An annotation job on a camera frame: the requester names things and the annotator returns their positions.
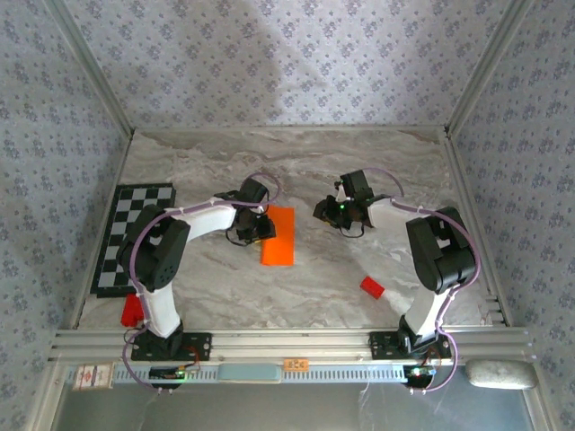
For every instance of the orange paper sheet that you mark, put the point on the orange paper sheet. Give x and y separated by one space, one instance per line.
280 238

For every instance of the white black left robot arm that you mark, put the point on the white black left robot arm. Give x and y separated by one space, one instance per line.
206 222

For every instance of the small red block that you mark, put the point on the small red block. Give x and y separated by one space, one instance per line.
372 287

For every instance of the black grey chessboard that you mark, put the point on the black grey chessboard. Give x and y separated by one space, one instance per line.
135 197

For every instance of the small orange label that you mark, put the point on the small orange label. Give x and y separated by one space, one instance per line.
296 364

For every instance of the light blue pad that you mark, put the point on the light blue pad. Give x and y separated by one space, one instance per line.
249 372

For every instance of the red studded brick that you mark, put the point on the red studded brick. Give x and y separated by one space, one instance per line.
130 310

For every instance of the red white printed card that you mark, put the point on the red white printed card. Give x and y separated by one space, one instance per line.
92 376

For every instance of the grey oval stone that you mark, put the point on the grey oval stone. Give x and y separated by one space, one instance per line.
498 374

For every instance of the aluminium mounting rail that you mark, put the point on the aluminium mounting rail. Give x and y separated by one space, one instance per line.
287 345

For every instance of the aluminium side rail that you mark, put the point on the aluminium side rail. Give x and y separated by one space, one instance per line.
462 188

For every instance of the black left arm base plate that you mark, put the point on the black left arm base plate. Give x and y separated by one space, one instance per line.
202 345

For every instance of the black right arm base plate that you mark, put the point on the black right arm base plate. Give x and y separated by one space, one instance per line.
382 345

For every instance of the aluminium frame post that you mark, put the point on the aluminium frame post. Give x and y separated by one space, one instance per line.
485 67
93 67

